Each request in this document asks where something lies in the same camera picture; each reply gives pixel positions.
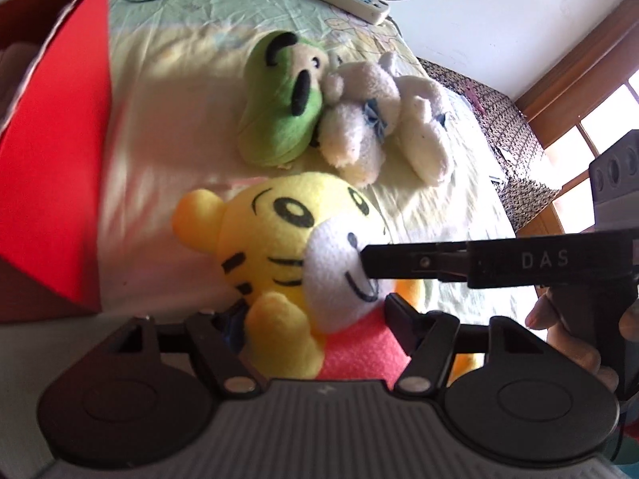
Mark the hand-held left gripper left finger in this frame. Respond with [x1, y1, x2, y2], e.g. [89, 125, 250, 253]
[107, 309, 268, 400]

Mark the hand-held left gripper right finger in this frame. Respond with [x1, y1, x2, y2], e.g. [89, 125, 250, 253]
[384, 293, 545, 395]

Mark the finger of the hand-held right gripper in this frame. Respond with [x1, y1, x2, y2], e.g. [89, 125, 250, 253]
[360, 241, 472, 283]

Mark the yellow tiger plush toy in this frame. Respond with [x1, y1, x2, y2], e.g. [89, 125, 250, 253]
[172, 172, 485, 381]

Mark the white rabbit plush toy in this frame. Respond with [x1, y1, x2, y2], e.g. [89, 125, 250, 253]
[317, 52, 455, 188]

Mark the green plush toy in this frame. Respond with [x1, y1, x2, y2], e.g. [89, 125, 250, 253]
[237, 30, 333, 169]

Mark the red cardboard box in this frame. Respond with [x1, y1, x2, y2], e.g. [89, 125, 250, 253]
[0, 0, 113, 323]

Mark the person's right hand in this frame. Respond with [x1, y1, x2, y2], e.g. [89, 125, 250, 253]
[526, 293, 619, 391]

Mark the dark patterned cloth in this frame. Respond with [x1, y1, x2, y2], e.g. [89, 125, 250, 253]
[419, 57, 562, 233]

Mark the cartoon printed bed sheet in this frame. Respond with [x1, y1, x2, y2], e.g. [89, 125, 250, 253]
[100, 0, 520, 375]

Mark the wooden window frame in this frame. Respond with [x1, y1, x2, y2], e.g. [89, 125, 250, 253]
[514, 0, 639, 235]

